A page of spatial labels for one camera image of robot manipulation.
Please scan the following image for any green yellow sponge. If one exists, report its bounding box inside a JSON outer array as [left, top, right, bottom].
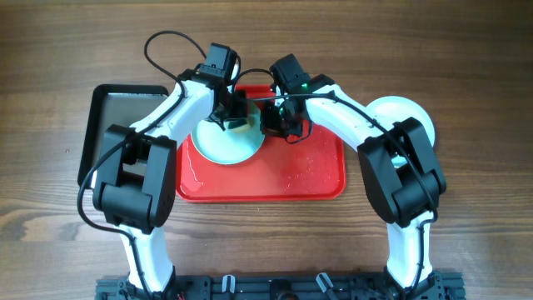
[[227, 118, 251, 131]]

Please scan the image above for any light blue top plate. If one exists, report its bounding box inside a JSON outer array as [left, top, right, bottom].
[[191, 113, 265, 165]]

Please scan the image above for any light blue plate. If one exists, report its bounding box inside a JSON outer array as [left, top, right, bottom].
[[191, 113, 265, 165], [366, 96, 436, 147]]

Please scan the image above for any light blue bottom plate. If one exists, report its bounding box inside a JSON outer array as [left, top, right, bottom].
[[366, 96, 436, 147]]

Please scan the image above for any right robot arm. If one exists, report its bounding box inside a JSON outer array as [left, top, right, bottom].
[[261, 54, 446, 296]]

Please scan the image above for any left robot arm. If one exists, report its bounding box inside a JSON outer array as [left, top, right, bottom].
[[80, 43, 239, 299]]

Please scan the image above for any red plastic tray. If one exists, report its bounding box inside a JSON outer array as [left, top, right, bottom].
[[176, 85, 346, 203]]

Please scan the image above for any black water tray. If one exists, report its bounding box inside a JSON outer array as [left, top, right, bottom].
[[77, 84, 169, 185]]

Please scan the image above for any black mounting rail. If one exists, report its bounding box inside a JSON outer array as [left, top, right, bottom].
[[94, 271, 466, 300]]

